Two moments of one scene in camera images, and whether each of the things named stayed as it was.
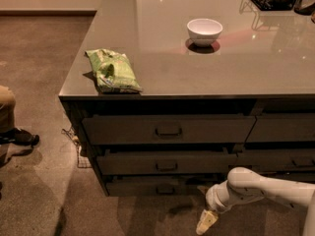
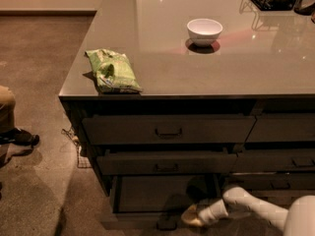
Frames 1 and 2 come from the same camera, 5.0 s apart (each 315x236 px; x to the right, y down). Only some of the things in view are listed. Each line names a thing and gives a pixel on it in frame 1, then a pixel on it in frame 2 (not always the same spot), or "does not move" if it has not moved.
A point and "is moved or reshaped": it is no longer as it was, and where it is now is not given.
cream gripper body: x=215 y=202 to x=209 y=214
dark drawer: x=270 y=127 does not move
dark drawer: x=165 y=162 does not move
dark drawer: x=159 y=186 is moved or reshaped
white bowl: x=204 y=31 does not move
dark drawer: x=166 y=129 does not move
